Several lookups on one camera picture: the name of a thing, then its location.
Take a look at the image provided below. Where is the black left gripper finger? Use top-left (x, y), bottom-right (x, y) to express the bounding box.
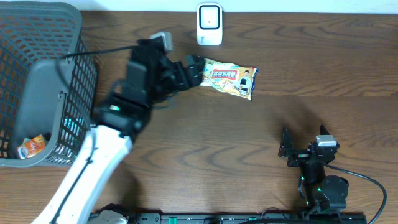
top-left (185, 55), bottom-right (205, 75)
top-left (186, 73), bottom-right (203, 89)

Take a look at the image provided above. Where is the large yellow wipes packet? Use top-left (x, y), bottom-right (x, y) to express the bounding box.
top-left (200, 58), bottom-right (258, 100)

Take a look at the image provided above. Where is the orange tissue pack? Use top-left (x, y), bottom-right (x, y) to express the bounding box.
top-left (17, 135), bottom-right (47, 159)

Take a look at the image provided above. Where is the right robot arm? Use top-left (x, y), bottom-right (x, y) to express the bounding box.
top-left (278, 125), bottom-right (349, 220)

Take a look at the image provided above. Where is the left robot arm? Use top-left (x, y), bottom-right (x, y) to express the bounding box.
top-left (34, 37), bottom-right (205, 223)

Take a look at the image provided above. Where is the white barcode scanner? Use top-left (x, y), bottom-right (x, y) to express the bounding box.
top-left (197, 2), bottom-right (223, 46)

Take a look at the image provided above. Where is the grey plastic mesh basket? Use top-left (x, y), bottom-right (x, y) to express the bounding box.
top-left (1, 1), bottom-right (97, 168)

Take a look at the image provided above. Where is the black right camera cable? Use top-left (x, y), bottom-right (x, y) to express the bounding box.
top-left (320, 160), bottom-right (388, 224)

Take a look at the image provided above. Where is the black camera cable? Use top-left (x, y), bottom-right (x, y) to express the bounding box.
top-left (55, 45), bottom-right (139, 91)
top-left (320, 160), bottom-right (388, 224)

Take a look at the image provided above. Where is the black left camera cable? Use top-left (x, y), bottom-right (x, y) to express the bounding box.
top-left (55, 45), bottom-right (139, 91)

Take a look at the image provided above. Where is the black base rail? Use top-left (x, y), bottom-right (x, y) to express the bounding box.
top-left (88, 210), bottom-right (367, 224)

